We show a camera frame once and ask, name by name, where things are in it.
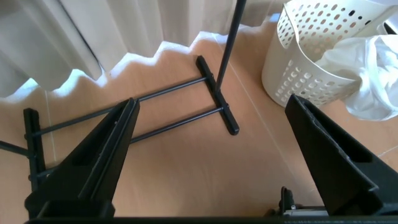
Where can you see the black clothes rack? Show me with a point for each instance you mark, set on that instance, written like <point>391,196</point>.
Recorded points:
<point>217,93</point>

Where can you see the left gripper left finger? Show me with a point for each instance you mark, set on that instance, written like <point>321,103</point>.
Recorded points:
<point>62,189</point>

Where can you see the white laundry basket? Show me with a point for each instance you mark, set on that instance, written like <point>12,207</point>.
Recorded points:
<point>286,77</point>

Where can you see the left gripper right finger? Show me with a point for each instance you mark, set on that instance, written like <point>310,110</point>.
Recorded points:
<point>335,174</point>

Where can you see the beige curtain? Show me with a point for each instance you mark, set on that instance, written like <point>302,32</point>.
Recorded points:
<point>140,25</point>

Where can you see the white garment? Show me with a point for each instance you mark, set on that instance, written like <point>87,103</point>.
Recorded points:
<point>373,87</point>

